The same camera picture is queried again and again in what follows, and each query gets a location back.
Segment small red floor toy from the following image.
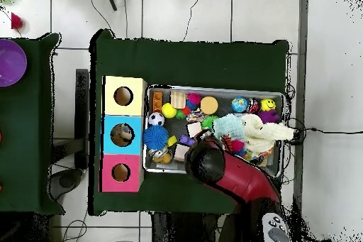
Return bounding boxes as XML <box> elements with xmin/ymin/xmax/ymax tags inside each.
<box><xmin>10</xmin><ymin>11</ymin><xmax>23</xmax><ymax>31</ymax></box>

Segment purple spiky toy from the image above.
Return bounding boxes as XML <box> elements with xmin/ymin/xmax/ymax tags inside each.
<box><xmin>257</xmin><ymin>109</ymin><xmax>281</xmax><ymax>123</ymax></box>

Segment large blue spiky ball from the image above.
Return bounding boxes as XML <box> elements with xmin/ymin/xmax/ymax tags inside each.
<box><xmin>142</xmin><ymin>124</ymin><xmax>170</xmax><ymax>151</ymax></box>

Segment small soccer ball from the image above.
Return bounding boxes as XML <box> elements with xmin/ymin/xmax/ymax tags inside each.
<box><xmin>147</xmin><ymin>111</ymin><xmax>165</xmax><ymax>127</ymax></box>

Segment blue globe ball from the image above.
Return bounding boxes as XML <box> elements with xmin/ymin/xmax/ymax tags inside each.
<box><xmin>231</xmin><ymin>96</ymin><xmax>248</xmax><ymax>113</ymax></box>

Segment mint green waffle cloth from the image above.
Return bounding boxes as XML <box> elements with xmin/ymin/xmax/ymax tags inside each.
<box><xmin>212</xmin><ymin>113</ymin><xmax>246</xmax><ymax>141</ymax></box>

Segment cream waffle cloth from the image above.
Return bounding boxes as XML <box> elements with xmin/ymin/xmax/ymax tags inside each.
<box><xmin>240</xmin><ymin>113</ymin><xmax>296</xmax><ymax>153</ymax></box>

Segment purple bowl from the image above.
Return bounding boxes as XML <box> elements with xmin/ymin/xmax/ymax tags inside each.
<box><xmin>0</xmin><ymin>38</ymin><xmax>28</xmax><ymax>88</ymax></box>

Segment yellow smiley ball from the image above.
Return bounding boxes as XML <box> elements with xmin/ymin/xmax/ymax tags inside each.
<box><xmin>260</xmin><ymin>98</ymin><xmax>277</xmax><ymax>112</ymax></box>

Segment shallow clear mesh bin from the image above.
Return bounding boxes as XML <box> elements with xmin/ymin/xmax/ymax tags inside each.
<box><xmin>143</xmin><ymin>84</ymin><xmax>286</xmax><ymax>180</ymax></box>

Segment colourful polka dot cloth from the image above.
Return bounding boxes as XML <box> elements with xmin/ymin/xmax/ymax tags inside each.
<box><xmin>243</xmin><ymin>148</ymin><xmax>274</xmax><ymax>164</ymax></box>

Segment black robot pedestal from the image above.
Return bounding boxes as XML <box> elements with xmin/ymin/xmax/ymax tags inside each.
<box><xmin>151</xmin><ymin>211</ymin><xmax>236</xmax><ymax>242</ymax></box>

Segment yellow tennis ball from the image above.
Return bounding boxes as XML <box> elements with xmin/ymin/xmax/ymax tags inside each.
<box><xmin>161</xmin><ymin>102</ymin><xmax>178</xmax><ymax>119</ymax></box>

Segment plain wooden cube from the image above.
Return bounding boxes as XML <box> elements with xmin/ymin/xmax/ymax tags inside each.
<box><xmin>186</xmin><ymin>121</ymin><xmax>203</xmax><ymax>138</ymax></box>

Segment black power cable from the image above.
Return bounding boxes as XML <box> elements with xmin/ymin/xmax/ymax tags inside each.
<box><xmin>289</xmin><ymin>126</ymin><xmax>363</xmax><ymax>145</ymax></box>

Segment dark green table cloth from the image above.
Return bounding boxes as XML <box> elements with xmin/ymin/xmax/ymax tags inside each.
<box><xmin>87</xmin><ymin>28</ymin><xmax>290</xmax><ymax>216</ymax></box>
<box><xmin>0</xmin><ymin>32</ymin><xmax>66</xmax><ymax>215</ymax></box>

